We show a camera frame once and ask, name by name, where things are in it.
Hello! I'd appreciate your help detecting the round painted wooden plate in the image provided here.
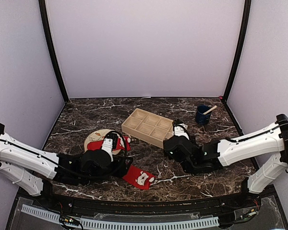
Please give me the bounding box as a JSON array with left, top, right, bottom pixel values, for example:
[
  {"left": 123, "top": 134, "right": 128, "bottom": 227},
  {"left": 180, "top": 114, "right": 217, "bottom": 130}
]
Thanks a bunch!
[{"left": 84, "top": 129, "right": 111, "bottom": 151}]

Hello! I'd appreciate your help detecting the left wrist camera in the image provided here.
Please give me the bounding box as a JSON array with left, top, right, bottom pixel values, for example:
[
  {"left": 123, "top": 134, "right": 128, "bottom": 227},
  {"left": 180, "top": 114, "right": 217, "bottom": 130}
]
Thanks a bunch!
[{"left": 101, "top": 138, "right": 113, "bottom": 162}]

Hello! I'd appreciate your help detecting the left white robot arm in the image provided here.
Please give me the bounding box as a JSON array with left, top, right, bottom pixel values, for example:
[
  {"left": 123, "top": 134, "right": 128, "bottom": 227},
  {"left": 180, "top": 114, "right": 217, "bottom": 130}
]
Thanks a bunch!
[{"left": 0, "top": 123, "right": 132, "bottom": 209}]

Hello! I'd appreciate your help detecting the black frame post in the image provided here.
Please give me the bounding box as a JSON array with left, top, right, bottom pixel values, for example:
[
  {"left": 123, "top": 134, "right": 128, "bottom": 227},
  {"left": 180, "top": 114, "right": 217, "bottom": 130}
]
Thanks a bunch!
[
  {"left": 38, "top": 0, "right": 69, "bottom": 104},
  {"left": 222, "top": 0, "right": 252, "bottom": 104}
]

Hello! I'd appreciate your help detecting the right black frame post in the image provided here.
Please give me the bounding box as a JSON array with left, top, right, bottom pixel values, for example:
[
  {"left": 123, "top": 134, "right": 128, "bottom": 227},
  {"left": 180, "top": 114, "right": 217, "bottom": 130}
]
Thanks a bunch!
[{"left": 222, "top": 0, "right": 252, "bottom": 104}]

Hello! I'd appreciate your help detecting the dark blue enamel mug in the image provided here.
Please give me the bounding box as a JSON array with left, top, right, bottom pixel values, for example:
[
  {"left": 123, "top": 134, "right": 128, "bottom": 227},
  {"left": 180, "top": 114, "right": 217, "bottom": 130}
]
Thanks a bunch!
[{"left": 195, "top": 105, "right": 212, "bottom": 125}]

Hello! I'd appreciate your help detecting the white slotted cable duct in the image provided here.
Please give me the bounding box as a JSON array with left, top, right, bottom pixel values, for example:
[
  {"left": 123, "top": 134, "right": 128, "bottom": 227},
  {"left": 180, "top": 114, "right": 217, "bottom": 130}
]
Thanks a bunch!
[{"left": 21, "top": 205, "right": 219, "bottom": 230}]

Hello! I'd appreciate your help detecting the left black frame post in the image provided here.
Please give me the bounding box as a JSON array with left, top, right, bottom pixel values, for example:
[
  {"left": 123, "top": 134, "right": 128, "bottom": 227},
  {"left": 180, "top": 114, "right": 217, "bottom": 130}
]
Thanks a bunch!
[{"left": 38, "top": 0, "right": 69, "bottom": 104}]

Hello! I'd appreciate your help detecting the black front table rail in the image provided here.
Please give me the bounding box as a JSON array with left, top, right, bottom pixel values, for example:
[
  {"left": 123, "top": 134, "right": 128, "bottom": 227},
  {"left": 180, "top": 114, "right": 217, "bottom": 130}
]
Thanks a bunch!
[{"left": 53, "top": 194, "right": 241, "bottom": 215}]

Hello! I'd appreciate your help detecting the wooden compartment tray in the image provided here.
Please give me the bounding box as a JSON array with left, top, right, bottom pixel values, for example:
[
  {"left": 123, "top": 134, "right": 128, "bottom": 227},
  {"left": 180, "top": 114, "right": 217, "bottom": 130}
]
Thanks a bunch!
[{"left": 121, "top": 108, "right": 173, "bottom": 149}]

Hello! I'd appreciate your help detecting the wooden stick in mug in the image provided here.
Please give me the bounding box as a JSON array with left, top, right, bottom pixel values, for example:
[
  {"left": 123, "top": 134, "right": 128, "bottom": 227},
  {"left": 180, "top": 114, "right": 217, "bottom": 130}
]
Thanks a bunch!
[{"left": 203, "top": 105, "right": 217, "bottom": 115}]

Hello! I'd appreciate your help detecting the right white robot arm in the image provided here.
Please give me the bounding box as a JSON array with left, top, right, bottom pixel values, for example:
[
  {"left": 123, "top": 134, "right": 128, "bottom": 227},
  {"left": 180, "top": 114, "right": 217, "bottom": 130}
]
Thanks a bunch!
[{"left": 163, "top": 114, "right": 288, "bottom": 208}]

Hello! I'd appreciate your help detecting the red santa sock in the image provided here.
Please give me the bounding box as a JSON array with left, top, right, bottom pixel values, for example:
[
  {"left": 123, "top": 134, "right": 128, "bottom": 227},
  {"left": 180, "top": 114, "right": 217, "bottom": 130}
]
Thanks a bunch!
[
  {"left": 85, "top": 136, "right": 131, "bottom": 155},
  {"left": 123, "top": 165, "right": 155, "bottom": 190}
]

